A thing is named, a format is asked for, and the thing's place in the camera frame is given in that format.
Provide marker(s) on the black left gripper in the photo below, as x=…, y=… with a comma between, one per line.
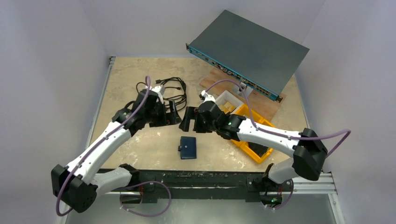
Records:
x=165, y=115

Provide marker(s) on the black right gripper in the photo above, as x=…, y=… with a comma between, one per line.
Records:
x=196, y=118

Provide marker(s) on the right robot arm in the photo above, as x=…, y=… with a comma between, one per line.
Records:
x=305, y=150

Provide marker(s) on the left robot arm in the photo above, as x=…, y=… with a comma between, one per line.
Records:
x=79, y=183

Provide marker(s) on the gold cards stack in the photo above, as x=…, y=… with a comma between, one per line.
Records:
x=227, y=107

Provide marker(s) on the white plastic bin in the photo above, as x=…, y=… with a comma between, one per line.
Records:
x=227, y=96

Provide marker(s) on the yellow plastic bin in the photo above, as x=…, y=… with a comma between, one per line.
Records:
x=257, y=152

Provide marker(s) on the metal stand bracket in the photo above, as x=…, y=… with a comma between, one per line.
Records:
x=244, y=90

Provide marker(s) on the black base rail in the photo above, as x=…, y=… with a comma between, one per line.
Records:
x=250, y=187

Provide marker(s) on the blue network switch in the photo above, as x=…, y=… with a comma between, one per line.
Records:
x=256, y=56

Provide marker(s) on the aluminium table frame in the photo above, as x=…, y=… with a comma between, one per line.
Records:
x=155, y=148

